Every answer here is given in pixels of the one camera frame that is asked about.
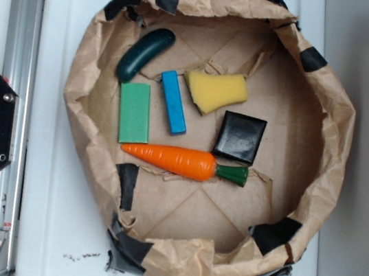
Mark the orange toy carrot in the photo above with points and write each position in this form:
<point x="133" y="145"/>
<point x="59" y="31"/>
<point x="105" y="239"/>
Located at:
<point x="190" y="163"/>

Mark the aluminium extrusion rail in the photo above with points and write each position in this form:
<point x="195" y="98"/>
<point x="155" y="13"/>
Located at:
<point x="21" y="53"/>

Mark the brown paper bin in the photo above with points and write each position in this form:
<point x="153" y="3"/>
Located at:
<point x="162" y="224"/>

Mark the black square block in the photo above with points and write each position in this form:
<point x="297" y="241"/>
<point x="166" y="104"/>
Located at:
<point x="239" y="138"/>

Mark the green rectangular block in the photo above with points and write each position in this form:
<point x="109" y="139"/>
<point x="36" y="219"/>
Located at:
<point x="134" y="113"/>

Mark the yellow sponge piece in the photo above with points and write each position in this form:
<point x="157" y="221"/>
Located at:
<point x="211" y="92"/>

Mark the blue rectangular block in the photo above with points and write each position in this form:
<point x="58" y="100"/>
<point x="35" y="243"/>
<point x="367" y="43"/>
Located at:
<point x="174" y="105"/>

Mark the dark green toy cucumber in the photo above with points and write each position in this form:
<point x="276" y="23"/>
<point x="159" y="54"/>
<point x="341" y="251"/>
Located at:
<point x="142" y="52"/>

